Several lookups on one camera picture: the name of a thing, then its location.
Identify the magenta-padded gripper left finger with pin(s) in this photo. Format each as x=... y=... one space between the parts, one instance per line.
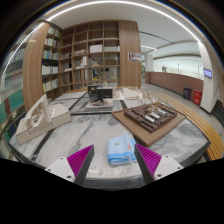
x=78 y=161

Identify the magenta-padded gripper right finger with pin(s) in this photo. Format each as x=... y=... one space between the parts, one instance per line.
x=150 y=161

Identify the light blue printed towel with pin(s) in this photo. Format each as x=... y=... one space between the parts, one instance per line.
x=120 y=150

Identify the brown model on wooden board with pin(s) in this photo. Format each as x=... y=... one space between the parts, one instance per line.
x=150 y=120

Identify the curved wooden slatted bench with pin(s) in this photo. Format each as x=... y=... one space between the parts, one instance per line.
x=200 y=123

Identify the small white architectural model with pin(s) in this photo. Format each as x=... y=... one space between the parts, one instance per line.
x=130 y=93

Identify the dark bin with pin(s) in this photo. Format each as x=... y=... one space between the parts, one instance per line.
x=187 y=93

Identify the red bin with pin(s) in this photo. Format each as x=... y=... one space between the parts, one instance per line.
x=197 y=97

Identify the wooden shelf unit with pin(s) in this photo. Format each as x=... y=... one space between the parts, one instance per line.
x=86 y=53

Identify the wall monitor screen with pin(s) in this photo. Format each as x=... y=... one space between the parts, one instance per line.
x=207 y=73

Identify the wall poster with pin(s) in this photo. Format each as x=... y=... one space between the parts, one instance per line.
x=134 y=56

